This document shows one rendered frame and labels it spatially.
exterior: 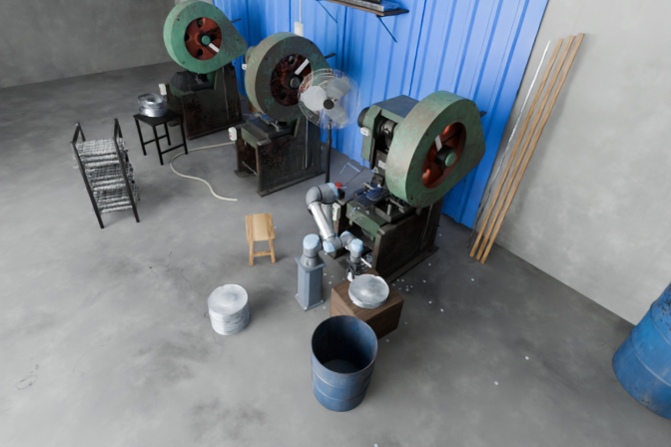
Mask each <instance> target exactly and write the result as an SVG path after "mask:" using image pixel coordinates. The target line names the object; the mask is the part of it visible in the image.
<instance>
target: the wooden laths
mask: <svg viewBox="0 0 671 447"><path fill-rule="evenodd" d="M584 35H585V34H584V33H579V35H578V38H577V40H576V42H575V45H574V47H573V49H572V51H571V54H570V56H569V58H568V61H567V63H566V65H565V68H564V70H563V72H562V75H561V77H560V79H559V82H558V84H557V86H556V89H555V91H554V93H553V96H552V98H551V100H550V102H549V105H548V107H547V109H546V112H545V114H544V116H543V119H542V121H541V123H540V126H539V128H538V130H537V133H536V135H535V137H534V140H533V142H532V144H531V146H530V149H529V151H528V153H527V156H526V158H525V160H524V163H523V165H522V167H521V170H520V172H519V174H518V177H517V179H516V181H515V184H514V186H513V188H512V191H511V193H510V195H509V197H508V200H507V202H506V204H505V207H504V209H503V211H502V214H501V216H500V218H499V221H498V223H497V225H496V228H495V230H494V232H493V235H492V237H491V239H490V241H489V244H488V246H487V248H486V251H485V253H484V255H483V258H482V260H481V263H482V264H484V263H485V261H486V258H487V256H488V254H489V252H490V249H491V247H492V245H493V242H494V240H495V238H496V236H497V233H498V231H499V229H500V226H501V224H502V222H503V220H504V217H505V215H506V213H507V210H508V208H509V206H510V204H511V201H512V199H513V197H514V194H515V192H516V190H517V188H518V185H519V183H520V181H521V179H522V176H523V174H524V172H525V169H526V167H527V165H528V163H529V160H530V158H531V156H532V153H533V151H534V149H535V147H536V144H537V142H538V140H539V137H540V135H541V133H542V131H543V128H544V126H545V124H546V122H547V119H548V117H549V115H550V112H551V110H552V108H553V106H554V103H555V101H556V99H557V96H558V94H559V92H560V90H561V87H562V85H563V83H564V80H565V78H566V76H567V74H568V71H569V69H570V67H571V65H572V62H573V60H574V58H575V55H576V53H577V51H578V49H579V46H580V44H581V42H582V39H583V37H584ZM574 37H575V36H573V35H570V36H569V38H568V41H567V43H566V45H565V48H564V50H563V52H562V55H561V57H560V60H559V62H558V64H557V67H556V69H555V71H554V74H553V76H552V79H551V81H550V83H549V86H548V88H547V90H546V93H545V95H544V98H543V100H542V102H541V105H540V107H539V109H538V112H537V114H536V117H535V119H534V121H533V124H532V126H531V128H530V131H529V133H528V136H527V138H526V140H525V143H524V145H523V147H522V150H521V152H520V155H519V157H518V159H517V162H516V164H515V166H514V169H513V171H512V174H511V176H510V178H509V181H508V183H507V185H506V188H505V190H504V193H503V195H502V197H501V200H500V202H499V204H498V207H497V209H496V212H495V214H494V216H493V219H492V221H491V223H490V226H489V228H488V231H487V233H486V235H485V238H484V240H483V242H482V245H481V247H480V250H479V252H478V254H477V257H476V259H478V260H479V259H480V257H481V255H482V252H483V250H484V248H485V245H486V243H487V241H488V238H489V236H490V234H491V231H492V229H493V227H494V224H495V222H496V220H497V217H498V215H499V213H500V210H501V208H502V206H503V203H504V201H505V199H506V196H507V194H508V192H509V189H510V187H511V185H512V182H513V180H514V178H515V175H516V173H517V171H518V168H519V166H520V164H521V161H522V159H523V157H524V154H525V152H526V150H527V147H528V145H529V143H530V140H531V138H532V136H533V133H534V131H535V129H536V126H537V124H538V122H539V119H540V117H541V115H542V112H543V110H544V107H545V105H546V103H547V100H548V98H549V96H550V93H551V91H552V89H553V86H554V84H555V82H556V79H557V77H558V75H559V72H560V70H561V68H562V65H563V63H564V61H565V58H566V56H567V54H568V51H569V49H570V47H571V44H572V42H573V40H574ZM563 40H564V39H563V38H559V39H558V41H557V44H556V46H555V48H554V51H553V53H552V56H551V58H550V61H549V63H548V66H547V68H546V70H545V73H544V75H543V78H542V80H541V83H540V85H539V88H538V90H537V92H536V95H535V97H534V100H533V102H532V105H531V107H530V110H529V112H528V114H527V117H526V119H525V122H524V124H523V127H522V129H521V132H520V134H519V136H518V139H517V141H516V144H515V146H514V149H513V151H512V154H511V156H510V158H509V161H508V163H507V166H506V168H505V171H504V173H503V175H502V178H501V180H500V183H499V185H498V188H497V190H496V193H495V195H494V197H493V200H492V202H491V205H490V207H489V210H488V212H487V215H486V217H485V219H484V222H483V224H482V227H481V229H480V232H479V234H478V237H477V239H476V241H475V244H474V246H473V249H472V251H471V254H470V256H471V257H473V256H474V254H475V252H476V249H477V247H478V244H479V242H480V240H481V237H482V235H483V232H484V230H485V227H486V225H487V223H488V220H489V218H490V215H491V213H492V211H493V208H494V206H495V203H496V201H497V199H498V196H499V194H500V191H501V189H502V187H503V184H504V182H505V179H506V177H507V175H508V172H509V170H510V167H511V165H512V163H513V160H514V158H515V155H516V153H517V151H518V148H519V146H520V143H521V141H522V139H523V136H524V134H525V131H526V129H527V127H528V124H529V122H530V119H531V117H532V115H533V112H534V110H535V107H536V105H537V103H538V100H539V98H540V95H541V93H542V91H543V88H544V86H545V83H546V81H547V78H548V76H549V74H550V71H551V69H552V66H553V64H554V62H555V59H556V57H557V54H558V52H559V50H560V47H561V45H562V42H563ZM550 44H551V42H549V41H548V44H547V46H546V49H545V51H544V54H543V56H542V59H541V61H540V64H539V66H538V69H537V71H536V74H535V76H534V79H533V81H532V84H531V86H530V89H529V91H528V94H527V96H526V99H525V101H524V104H523V106H522V109H521V111H520V114H519V116H518V119H517V121H516V124H515V126H514V129H513V131H512V134H511V136H510V139H509V141H508V144H507V146H506V149H505V151H504V154H503V156H502V159H501V161H500V164H499V167H498V169H497V172H496V174H495V177H494V179H493V182H492V184H491V187H490V189H489V192H488V194H487V197H486V199H485V202H484V204H483V207H482V209H481V212H480V214H479V217H478V219H477V222H476V224H475V227H474V229H473V232H472V234H471V237H470V239H469V242H468V244H467V247H466V249H465V252H467V250H468V248H469V245H470V243H471V240H472V238H473V235H474V233H475V230H476V228H477V225H478V223H479V220H480V218H481V215H482V213H483V210H484V208H485V205H486V203H487V200H488V198H489V195H490V193H491V190H492V188H493V185H494V183H495V180H496V178H497V176H498V173H499V171H500V168H501V166H502V163H503V161H504V158H505V156H506V153H507V151H508V148H509V146H510V143H511V141H512V138H513V136H514V133H515V131H516V128H517V126H518V123H519V121H520V118H521V116H522V113H523V111H524V108H525V106H526V103H527V101H528V98H529V96H530V94H531V91H532V89H533V86H534V84H535V81H536V79H537V76H538V74H539V71H540V69H541V66H542V64H543V61H544V59H545V56H546V54H547V51H548V49H549V46H550Z"/></svg>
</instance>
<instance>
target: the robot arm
mask: <svg viewBox="0 0 671 447"><path fill-rule="evenodd" d="M337 197H338V192H337V188H336V186H335V185H334V184H333V183H328V184H324V185H320V186H316V187H312V188H311V189H310V190H309V191H308V193H307V206H308V208H309V209H310V210H311V211H312V213H313V215H314V218H315V220H316V222H317V224H318V227H319V229H320V235H316V234H309V235H307V236H306V237H305V239H304V254H303V256H302V259H301V262H302V265H303V266H305V267H308V268H313V267H317V266H318V265H319V264H320V263H321V258H320V255H319V251H320V250H323V249H324V250H325V251H326V252H330V251H334V250H336V249H339V248H343V247H346V246H347V247H348V248H349V249H350V257H348V258H347V259H346V261H347V262H349V263H350V265H349V266H348V268H347V269H346V275H347V278H348V280H349V281H352V278H351V277H353V279H356V278H358V279H359V276H360V275H362V268H361V267H360V266H361V263H360V261H361V253H362V241H361V240H359V239H355V238H354V237H353V235H352V234H351V233H350V232H349V231H345V232H344V233H342V234H341V236H340V237H337V234H336V232H335V231H334V230H333V203H334V202H335V198H337ZM321 204H322V206H321Z"/></svg>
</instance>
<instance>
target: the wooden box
mask: <svg viewBox="0 0 671 447"><path fill-rule="evenodd" d="M362 274H372V275H374V276H378V277H380V278H381V279H383V280H384V281H385V283H386V284H387V286H388V296H387V299H386V301H385V303H384V304H383V305H380V306H379V307H377V308H363V307H360V306H358V305H356V304H355V303H354V302H353V300H351V299H350V297H349V294H348V289H349V285H350V283H351V281H349V280H346V281H344V282H342V283H340V284H338V285H336V286H334V287H332V300H331V313H330V317H332V316H335V315H350V316H354V317H357V318H359V319H361V320H363V321H364V322H365V323H367V324H368V325H369V326H370V327H371V329H372V330H373V331H374V333H375V335H376V338H377V340H379V339H381V338H382V337H384V336H386V335H387V334H389V333H391V332H392V331H394V330H396V329H397V327H398V323H399V319H400V314H401V310H402V306H403V301H404V298H403V297H402V296H401V295H400V294H399V293H398V292H397V291H395V289H394V288H393V287H392V286H391V285H390V284H389V283H387V281H386V280H385V279H384V278H383V277H382V276H380V275H379V274H378V273H377V272H376V271H375V270H374V269H373V268H371V269H369V270H367V271H365V272H363V273H362Z"/></svg>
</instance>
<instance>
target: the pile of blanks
mask: <svg viewBox="0 0 671 447"><path fill-rule="evenodd" d="M209 314H210V318H211V323H212V327H213V328H214V329H215V330H216V331H217V332H218V333H220V334H223V335H231V334H236V333H238V332H240V331H242V330H243V329H244V328H245V327H246V326H247V324H248V323H249V319H250V313H249V303H248V301H247V303H246V304H245V306H244V307H243V308H242V309H241V310H239V311H238V312H236V313H233V314H230V315H219V314H216V313H214V312H212V311H211V310H210V309H209Z"/></svg>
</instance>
